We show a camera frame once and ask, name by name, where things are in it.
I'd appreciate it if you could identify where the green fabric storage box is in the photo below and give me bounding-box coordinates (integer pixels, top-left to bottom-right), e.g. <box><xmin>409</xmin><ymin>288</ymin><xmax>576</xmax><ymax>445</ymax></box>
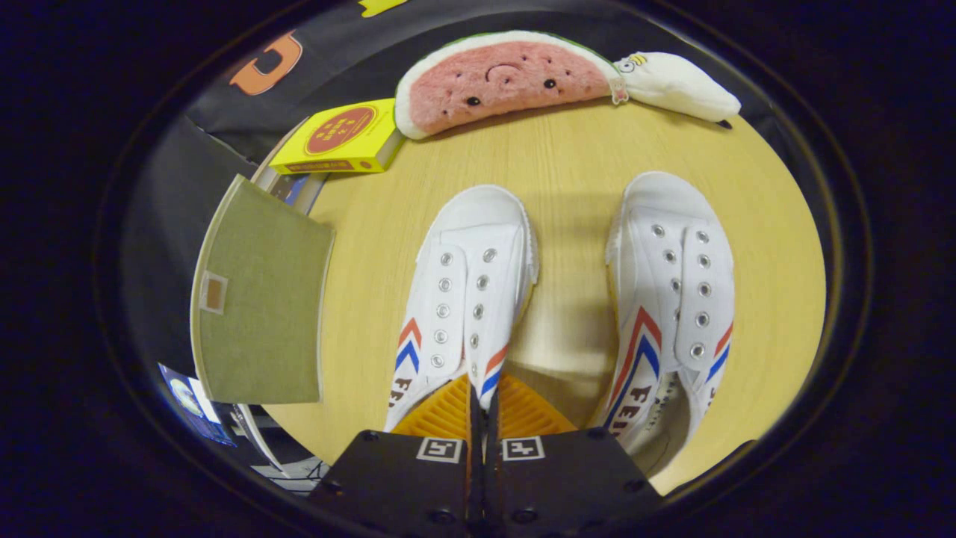
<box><xmin>190</xmin><ymin>174</ymin><xmax>335</xmax><ymax>406</ymax></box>

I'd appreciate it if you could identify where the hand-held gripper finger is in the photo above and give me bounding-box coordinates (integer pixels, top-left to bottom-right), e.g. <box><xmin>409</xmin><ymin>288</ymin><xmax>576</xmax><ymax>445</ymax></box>
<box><xmin>484</xmin><ymin>374</ymin><xmax>663</xmax><ymax>528</ymax></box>
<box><xmin>308</xmin><ymin>374</ymin><xmax>482</xmax><ymax>528</ymax></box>

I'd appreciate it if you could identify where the grey metal table frame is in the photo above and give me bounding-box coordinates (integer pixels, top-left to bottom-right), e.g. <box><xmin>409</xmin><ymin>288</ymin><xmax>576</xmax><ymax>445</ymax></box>
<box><xmin>232</xmin><ymin>403</ymin><xmax>331</xmax><ymax>495</ymax></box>

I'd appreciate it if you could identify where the blue printed sheet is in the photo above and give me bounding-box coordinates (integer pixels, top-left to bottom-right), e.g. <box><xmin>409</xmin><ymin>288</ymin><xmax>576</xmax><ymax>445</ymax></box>
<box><xmin>157</xmin><ymin>362</ymin><xmax>240</xmax><ymax>449</ymax></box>

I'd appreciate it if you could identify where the yellow book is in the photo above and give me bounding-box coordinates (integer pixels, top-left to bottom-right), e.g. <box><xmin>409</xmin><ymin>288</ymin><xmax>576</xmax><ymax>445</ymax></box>
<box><xmin>269</xmin><ymin>99</ymin><xmax>404</xmax><ymax>175</ymax></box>

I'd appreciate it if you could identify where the white canvas shoe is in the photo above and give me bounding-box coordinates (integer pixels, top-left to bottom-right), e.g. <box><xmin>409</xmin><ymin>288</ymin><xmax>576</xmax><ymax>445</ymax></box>
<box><xmin>590</xmin><ymin>172</ymin><xmax>736</xmax><ymax>460</ymax></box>
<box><xmin>385</xmin><ymin>185</ymin><xmax>540</xmax><ymax>434</ymax></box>

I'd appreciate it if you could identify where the watermelon slice plush toy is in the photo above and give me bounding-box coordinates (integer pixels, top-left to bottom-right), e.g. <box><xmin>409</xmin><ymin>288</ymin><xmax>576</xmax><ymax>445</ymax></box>
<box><xmin>394</xmin><ymin>30</ymin><xmax>624</xmax><ymax>140</ymax></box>

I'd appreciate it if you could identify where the white plush toy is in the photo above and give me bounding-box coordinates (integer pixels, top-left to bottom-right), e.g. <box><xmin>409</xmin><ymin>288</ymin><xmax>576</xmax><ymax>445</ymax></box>
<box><xmin>616</xmin><ymin>51</ymin><xmax>742</xmax><ymax>129</ymax></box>

